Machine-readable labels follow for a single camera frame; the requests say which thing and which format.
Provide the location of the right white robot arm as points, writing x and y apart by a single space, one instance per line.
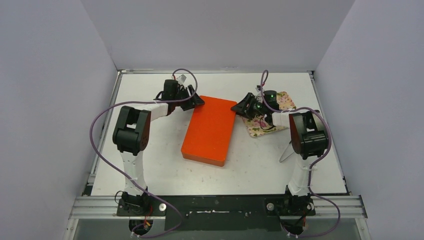
309 135

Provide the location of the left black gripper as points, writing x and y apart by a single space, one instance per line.
191 103

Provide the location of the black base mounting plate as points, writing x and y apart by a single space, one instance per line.
267 212

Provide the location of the orange cookie tin box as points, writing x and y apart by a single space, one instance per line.
215 158

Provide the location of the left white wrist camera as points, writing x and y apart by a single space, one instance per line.
181 79

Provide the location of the floral tray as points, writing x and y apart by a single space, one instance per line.
257 126

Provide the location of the orange tin lid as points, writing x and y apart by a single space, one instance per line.
211 126

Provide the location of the metal tongs with black tips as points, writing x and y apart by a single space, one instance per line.
288 151

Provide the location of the aluminium frame rail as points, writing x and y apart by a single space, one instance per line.
213 71

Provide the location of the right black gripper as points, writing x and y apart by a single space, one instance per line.
250 105

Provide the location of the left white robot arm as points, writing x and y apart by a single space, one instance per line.
132 130

